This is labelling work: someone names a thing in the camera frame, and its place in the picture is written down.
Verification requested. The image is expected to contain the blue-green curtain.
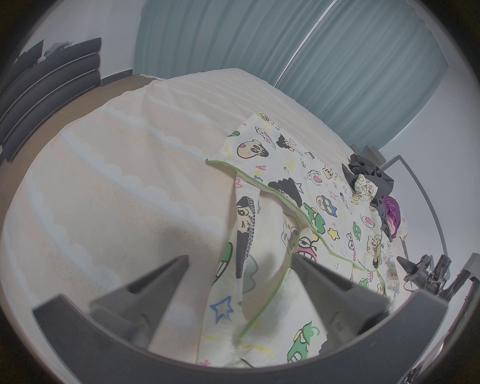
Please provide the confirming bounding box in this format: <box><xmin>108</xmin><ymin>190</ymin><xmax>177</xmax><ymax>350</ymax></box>
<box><xmin>275</xmin><ymin>0</ymin><xmax>451</xmax><ymax>149</ymax></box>
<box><xmin>133</xmin><ymin>0</ymin><xmax>337</xmax><ymax>88</ymax></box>

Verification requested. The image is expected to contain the bed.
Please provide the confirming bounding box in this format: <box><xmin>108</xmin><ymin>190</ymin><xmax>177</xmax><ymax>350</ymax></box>
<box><xmin>0</xmin><ymin>67</ymin><xmax>449</xmax><ymax>370</ymax></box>

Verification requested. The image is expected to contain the black chest of drawers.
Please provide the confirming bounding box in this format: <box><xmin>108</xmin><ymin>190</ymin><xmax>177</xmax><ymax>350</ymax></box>
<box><xmin>0</xmin><ymin>37</ymin><xmax>103</xmax><ymax>164</ymax></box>

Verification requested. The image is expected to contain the white printed pyjama top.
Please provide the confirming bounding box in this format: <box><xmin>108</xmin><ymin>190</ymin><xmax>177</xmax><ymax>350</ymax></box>
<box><xmin>197</xmin><ymin>112</ymin><xmax>405</xmax><ymax>369</ymax></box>

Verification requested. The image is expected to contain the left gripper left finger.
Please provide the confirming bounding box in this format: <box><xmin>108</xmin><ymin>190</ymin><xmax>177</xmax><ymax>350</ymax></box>
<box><xmin>89</xmin><ymin>254</ymin><xmax>191</xmax><ymax>349</ymax></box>

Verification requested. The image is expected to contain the black garment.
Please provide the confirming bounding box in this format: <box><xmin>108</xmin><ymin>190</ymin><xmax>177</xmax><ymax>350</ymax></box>
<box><xmin>341</xmin><ymin>152</ymin><xmax>395</xmax><ymax>205</ymax></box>

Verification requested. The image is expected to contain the grey bedside table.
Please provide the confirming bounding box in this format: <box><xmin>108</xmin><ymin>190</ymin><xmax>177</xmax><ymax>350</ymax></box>
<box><xmin>362</xmin><ymin>146</ymin><xmax>387</xmax><ymax>164</ymax></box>

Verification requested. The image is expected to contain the grey garment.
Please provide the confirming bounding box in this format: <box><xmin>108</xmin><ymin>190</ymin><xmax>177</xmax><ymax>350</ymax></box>
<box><xmin>369</xmin><ymin>199</ymin><xmax>394</xmax><ymax>242</ymax></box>

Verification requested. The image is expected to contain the purple satin garment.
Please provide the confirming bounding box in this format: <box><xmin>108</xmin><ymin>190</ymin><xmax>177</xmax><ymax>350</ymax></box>
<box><xmin>382</xmin><ymin>196</ymin><xmax>403</xmax><ymax>241</ymax></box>

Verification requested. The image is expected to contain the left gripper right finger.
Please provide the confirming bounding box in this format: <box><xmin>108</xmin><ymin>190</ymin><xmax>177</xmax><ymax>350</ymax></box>
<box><xmin>292</xmin><ymin>254</ymin><xmax>391</xmax><ymax>354</ymax></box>

